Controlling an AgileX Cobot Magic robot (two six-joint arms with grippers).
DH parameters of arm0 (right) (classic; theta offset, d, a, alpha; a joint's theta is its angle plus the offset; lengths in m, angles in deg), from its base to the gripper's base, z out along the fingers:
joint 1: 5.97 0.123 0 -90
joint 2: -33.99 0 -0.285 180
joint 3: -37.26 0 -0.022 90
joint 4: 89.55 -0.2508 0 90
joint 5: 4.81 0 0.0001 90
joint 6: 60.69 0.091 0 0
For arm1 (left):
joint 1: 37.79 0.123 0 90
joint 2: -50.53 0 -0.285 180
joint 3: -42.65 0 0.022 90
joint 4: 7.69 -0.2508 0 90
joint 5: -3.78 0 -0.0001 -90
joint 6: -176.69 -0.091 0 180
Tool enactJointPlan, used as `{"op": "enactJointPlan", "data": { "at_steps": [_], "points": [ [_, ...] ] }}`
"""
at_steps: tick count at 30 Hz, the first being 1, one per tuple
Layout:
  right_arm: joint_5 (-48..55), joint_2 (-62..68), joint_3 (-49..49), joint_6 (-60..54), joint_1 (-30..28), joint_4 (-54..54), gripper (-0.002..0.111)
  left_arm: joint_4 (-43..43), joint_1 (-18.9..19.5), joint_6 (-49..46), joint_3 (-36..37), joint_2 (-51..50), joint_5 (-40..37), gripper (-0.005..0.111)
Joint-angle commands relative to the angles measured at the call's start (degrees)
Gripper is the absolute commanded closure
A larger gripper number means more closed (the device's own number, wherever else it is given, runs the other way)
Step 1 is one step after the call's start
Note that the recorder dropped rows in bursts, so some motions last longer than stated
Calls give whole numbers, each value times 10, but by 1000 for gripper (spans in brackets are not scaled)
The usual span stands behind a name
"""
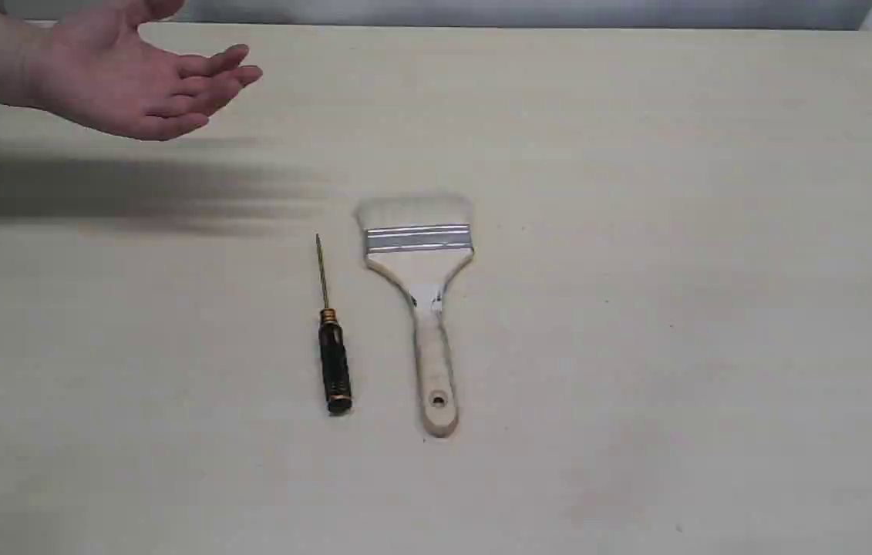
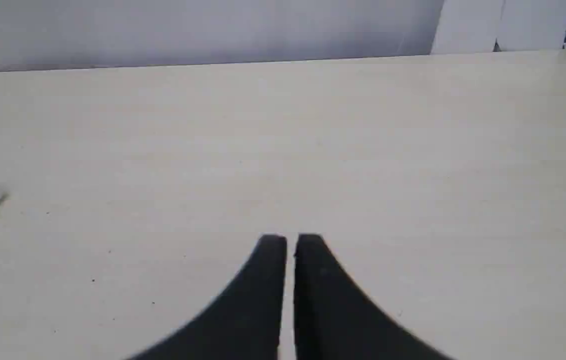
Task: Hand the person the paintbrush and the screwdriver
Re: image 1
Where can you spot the person's bare hand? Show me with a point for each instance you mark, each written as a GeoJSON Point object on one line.
{"type": "Point", "coordinates": [95, 69]}

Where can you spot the black gold precision screwdriver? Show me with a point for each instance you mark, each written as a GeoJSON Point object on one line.
{"type": "Point", "coordinates": [333, 355]}

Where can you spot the wide wooden paint brush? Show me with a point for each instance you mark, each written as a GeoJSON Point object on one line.
{"type": "Point", "coordinates": [420, 244]}

